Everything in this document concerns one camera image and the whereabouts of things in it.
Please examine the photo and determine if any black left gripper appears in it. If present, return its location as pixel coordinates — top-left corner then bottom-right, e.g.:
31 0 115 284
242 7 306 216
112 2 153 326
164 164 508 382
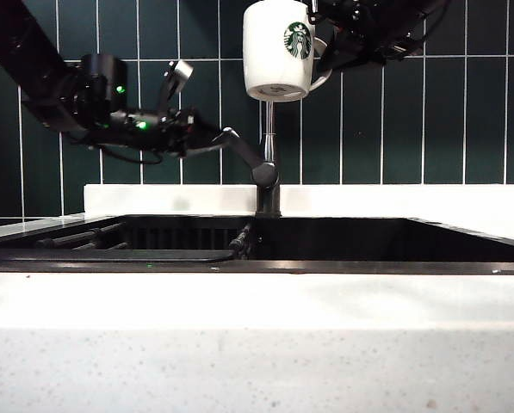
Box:
108 106 231 159

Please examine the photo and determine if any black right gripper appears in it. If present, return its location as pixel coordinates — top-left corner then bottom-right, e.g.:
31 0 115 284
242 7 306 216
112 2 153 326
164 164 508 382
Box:
313 0 387 76

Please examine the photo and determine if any grey faucet lever handle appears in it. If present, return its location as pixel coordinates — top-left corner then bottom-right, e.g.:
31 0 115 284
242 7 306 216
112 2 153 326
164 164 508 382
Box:
211 126 280 187

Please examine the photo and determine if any white Starbucks ceramic mug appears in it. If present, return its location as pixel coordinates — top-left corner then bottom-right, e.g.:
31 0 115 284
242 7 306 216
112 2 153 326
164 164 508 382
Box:
242 0 333 103

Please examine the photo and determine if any black roll-up sink rack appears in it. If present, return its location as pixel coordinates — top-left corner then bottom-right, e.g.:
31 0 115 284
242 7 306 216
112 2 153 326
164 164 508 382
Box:
6 221 254 265

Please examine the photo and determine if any black undermount kitchen sink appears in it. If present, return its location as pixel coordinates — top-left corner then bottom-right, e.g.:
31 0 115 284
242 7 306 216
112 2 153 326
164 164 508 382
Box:
0 213 514 277

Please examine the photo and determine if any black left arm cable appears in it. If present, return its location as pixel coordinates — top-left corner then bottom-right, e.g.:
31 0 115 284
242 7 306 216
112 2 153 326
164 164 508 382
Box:
96 142 164 166

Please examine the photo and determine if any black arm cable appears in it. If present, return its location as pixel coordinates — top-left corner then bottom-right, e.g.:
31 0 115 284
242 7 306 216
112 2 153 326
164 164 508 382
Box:
392 6 446 58
96 142 164 166

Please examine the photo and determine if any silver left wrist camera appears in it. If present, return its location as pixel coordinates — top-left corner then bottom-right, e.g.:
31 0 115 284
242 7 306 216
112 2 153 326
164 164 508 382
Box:
156 59 195 114

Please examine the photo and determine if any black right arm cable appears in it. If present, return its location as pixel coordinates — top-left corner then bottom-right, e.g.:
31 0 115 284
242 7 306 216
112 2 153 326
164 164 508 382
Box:
392 6 446 58

